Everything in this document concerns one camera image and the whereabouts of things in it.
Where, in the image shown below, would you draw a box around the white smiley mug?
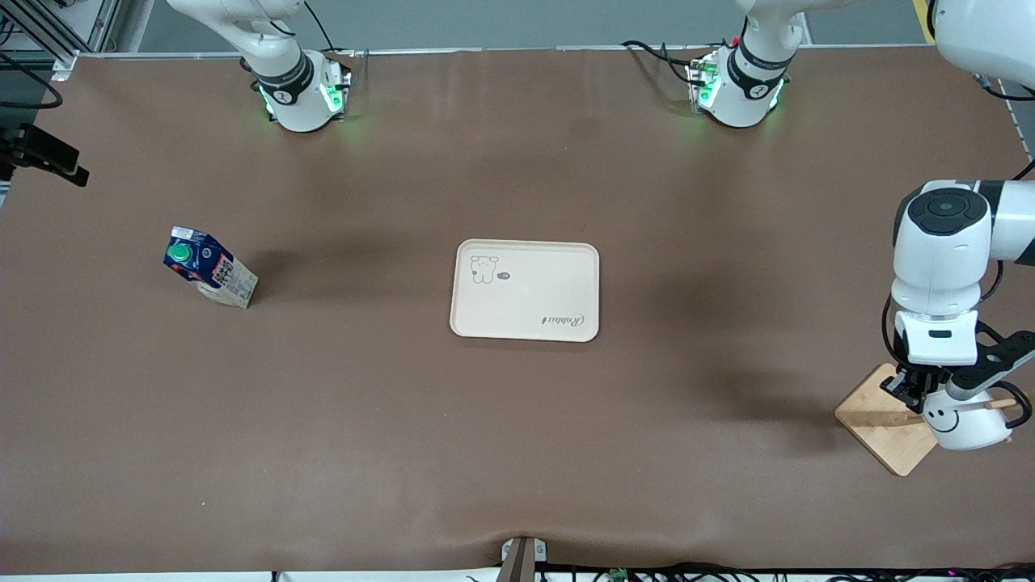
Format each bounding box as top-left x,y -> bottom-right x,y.
922,386 -> 1033,452

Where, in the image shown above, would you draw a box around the blue Pascal milk carton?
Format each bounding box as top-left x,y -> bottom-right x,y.
163,226 -> 260,310

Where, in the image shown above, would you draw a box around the cream rectangular Rabbit tray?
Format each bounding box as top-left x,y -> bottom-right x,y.
450,239 -> 601,343

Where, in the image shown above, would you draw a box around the wooden mug stand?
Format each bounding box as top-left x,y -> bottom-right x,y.
835,363 -> 1021,477

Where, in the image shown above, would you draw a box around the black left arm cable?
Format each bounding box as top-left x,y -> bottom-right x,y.
880,293 -> 910,369

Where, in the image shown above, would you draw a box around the aluminium frame profile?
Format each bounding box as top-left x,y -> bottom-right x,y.
0,0 -> 122,78

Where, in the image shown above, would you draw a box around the black cables at arm base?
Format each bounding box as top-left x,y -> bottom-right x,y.
621,39 -> 698,86

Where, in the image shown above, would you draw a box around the metal table edge bracket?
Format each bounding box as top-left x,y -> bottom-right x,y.
501,537 -> 548,582

